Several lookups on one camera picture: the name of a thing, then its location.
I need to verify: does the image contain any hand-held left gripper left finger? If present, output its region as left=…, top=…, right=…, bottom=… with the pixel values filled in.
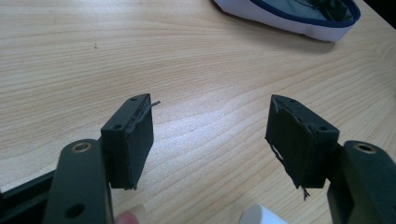
left=100, top=92, right=162, bottom=191

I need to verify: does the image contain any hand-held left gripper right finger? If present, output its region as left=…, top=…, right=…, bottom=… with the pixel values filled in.
left=264, top=93, right=341, bottom=201

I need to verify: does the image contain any white cylindrical object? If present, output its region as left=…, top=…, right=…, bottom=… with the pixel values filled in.
left=238, top=203, right=290, bottom=224

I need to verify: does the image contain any white fabric basket blue rim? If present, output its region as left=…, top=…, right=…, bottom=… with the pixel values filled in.
left=212, top=0, right=362, bottom=43

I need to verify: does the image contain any dark cloth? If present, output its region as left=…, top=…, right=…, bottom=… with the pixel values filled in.
left=306, top=0, right=356, bottom=22

